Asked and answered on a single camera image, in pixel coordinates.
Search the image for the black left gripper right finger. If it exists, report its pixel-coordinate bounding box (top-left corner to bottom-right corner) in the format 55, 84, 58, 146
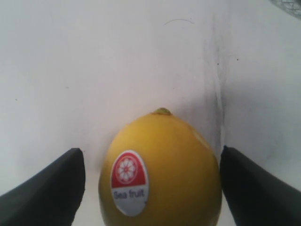
220, 146, 301, 226

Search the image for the yellow lemon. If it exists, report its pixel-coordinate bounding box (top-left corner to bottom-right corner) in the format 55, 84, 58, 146
98, 108, 222, 226

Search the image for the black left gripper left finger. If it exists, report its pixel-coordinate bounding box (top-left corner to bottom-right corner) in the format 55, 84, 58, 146
0, 148, 85, 226

